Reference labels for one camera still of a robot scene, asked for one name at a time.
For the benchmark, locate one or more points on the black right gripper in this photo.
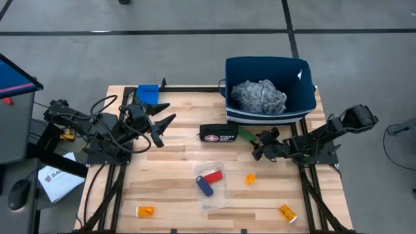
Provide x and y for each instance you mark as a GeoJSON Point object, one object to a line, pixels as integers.
{"type": "Point", "coordinates": [271, 148]}

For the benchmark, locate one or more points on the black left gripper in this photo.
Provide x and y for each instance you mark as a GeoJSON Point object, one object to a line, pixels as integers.
{"type": "Point", "coordinates": [143, 126]}

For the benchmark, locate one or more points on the green marker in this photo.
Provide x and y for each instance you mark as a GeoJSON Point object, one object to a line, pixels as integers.
{"type": "Point", "coordinates": [246, 134]}

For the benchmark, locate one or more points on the orange pill bottle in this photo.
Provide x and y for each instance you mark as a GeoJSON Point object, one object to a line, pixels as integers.
{"type": "Point", "coordinates": [250, 179]}
{"type": "Point", "coordinates": [145, 211]}
{"type": "Point", "coordinates": [287, 213]}

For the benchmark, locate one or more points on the black first aid kit pouch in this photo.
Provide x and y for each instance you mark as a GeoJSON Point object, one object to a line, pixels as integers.
{"type": "Point", "coordinates": [217, 131]}

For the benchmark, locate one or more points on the red bandage roll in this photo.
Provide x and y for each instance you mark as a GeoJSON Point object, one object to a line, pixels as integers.
{"type": "Point", "coordinates": [213, 177]}

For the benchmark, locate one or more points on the blue bandage roll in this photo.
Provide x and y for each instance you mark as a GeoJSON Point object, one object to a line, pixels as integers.
{"type": "Point", "coordinates": [204, 186]}

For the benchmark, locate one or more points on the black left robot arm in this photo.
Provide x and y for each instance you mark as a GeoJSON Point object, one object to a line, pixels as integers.
{"type": "Point", "coordinates": [107, 125]}

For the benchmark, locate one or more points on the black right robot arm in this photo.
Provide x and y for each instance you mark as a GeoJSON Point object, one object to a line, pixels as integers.
{"type": "Point", "coordinates": [325, 133]}

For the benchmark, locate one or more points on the blue plastic bin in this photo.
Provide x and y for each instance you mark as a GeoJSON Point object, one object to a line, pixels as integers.
{"type": "Point", "coordinates": [148, 94]}

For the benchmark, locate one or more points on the navy white striped fabric basket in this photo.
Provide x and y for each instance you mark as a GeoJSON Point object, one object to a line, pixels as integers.
{"type": "Point", "coordinates": [260, 68]}

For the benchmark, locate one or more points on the grey patterned cloth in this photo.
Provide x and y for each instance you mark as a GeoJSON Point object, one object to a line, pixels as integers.
{"type": "Point", "coordinates": [260, 97]}

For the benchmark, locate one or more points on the clear plastic bag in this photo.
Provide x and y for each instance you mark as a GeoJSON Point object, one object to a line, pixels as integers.
{"type": "Point", "coordinates": [217, 200]}

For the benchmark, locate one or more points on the white fabric tag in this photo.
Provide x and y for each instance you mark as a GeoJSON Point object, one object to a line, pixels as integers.
{"type": "Point", "coordinates": [299, 74]}

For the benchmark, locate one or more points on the yellow connector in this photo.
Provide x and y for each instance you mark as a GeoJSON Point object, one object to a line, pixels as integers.
{"type": "Point", "coordinates": [67, 135]}

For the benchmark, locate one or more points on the black metal beam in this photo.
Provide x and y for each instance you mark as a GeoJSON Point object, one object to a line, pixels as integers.
{"type": "Point", "coordinates": [58, 161]}

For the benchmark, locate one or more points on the white printed paper booklet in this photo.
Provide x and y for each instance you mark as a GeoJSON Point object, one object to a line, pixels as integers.
{"type": "Point", "coordinates": [58, 182]}

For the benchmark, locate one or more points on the black caster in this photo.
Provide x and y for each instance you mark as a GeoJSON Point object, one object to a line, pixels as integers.
{"type": "Point", "coordinates": [124, 1]}

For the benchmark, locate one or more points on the grey metal cabinet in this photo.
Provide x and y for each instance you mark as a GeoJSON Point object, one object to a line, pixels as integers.
{"type": "Point", "coordinates": [16, 130]}

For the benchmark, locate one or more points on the grey metal stand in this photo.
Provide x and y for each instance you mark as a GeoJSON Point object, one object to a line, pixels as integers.
{"type": "Point", "coordinates": [403, 128]}

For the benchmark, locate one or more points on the blue screen monitor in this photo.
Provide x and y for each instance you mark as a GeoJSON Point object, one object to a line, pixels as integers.
{"type": "Point", "coordinates": [13, 79]}

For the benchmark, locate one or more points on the small red object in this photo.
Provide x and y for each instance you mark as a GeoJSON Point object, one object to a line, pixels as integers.
{"type": "Point", "coordinates": [7, 101]}

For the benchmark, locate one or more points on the black computer mouse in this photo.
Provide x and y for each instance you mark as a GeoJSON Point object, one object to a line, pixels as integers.
{"type": "Point", "coordinates": [19, 195]}

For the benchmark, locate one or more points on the dark grey desk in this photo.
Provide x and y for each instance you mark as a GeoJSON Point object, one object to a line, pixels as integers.
{"type": "Point", "coordinates": [6, 169]}

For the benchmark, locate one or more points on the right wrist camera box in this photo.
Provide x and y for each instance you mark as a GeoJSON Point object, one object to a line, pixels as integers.
{"type": "Point", "coordinates": [273, 132]}

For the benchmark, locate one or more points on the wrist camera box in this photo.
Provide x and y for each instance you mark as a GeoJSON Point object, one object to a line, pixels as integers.
{"type": "Point", "coordinates": [273, 132]}
{"type": "Point", "coordinates": [138, 113]}

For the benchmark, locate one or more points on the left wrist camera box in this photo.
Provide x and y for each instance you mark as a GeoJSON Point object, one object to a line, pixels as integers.
{"type": "Point", "coordinates": [138, 113]}

